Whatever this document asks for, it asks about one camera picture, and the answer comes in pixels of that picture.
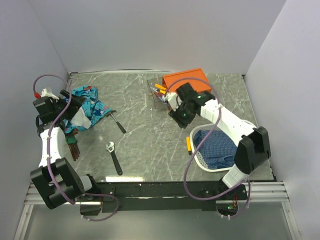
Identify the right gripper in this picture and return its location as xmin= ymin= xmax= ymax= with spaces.
xmin=168 ymin=101 xmax=196 ymax=130

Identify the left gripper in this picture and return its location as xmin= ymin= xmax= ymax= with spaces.
xmin=52 ymin=89 xmax=86 ymax=122

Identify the clear plastic drawer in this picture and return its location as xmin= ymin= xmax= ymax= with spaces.
xmin=146 ymin=76 xmax=169 ymax=110

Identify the red blue screwdriver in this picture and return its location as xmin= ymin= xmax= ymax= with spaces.
xmin=154 ymin=92 xmax=166 ymax=103
xmin=154 ymin=96 xmax=169 ymax=107

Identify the green hex key set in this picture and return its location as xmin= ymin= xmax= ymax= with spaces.
xmin=65 ymin=133 xmax=81 ymax=161

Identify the yellow slim screwdriver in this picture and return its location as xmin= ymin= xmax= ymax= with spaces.
xmin=155 ymin=84 xmax=167 ymax=91

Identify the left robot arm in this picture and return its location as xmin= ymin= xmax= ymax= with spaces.
xmin=30 ymin=88 xmax=100 ymax=210

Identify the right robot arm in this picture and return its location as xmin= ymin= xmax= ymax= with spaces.
xmin=163 ymin=82 xmax=271 ymax=200

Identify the turquoise shark print cloth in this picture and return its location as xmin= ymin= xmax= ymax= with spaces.
xmin=64 ymin=85 xmax=112 ymax=134

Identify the orange drawer cabinet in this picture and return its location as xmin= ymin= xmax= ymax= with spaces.
xmin=162 ymin=68 xmax=212 ymax=93

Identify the black adjustable wrench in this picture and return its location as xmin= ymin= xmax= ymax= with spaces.
xmin=106 ymin=141 xmax=123 ymax=176

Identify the blue checked cloth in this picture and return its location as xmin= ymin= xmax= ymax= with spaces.
xmin=199 ymin=130 xmax=237 ymax=170

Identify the white plastic basket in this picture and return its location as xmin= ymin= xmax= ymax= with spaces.
xmin=190 ymin=123 xmax=238 ymax=173

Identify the black base crossbar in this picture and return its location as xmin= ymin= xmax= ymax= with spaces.
xmin=69 ymin=181 xmax=248 ymax=216

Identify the black handled hammer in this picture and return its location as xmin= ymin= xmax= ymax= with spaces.
xmin=106 ymin=110 xmax=127 ymax=134

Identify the aluminium rail frame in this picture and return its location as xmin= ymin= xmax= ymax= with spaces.
xmin=13 ymin=71 xmax=302 ymax=240

